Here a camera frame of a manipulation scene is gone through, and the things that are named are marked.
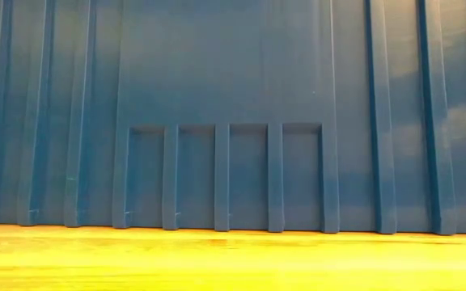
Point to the blue plastic bin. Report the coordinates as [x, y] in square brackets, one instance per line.
[233, 101]

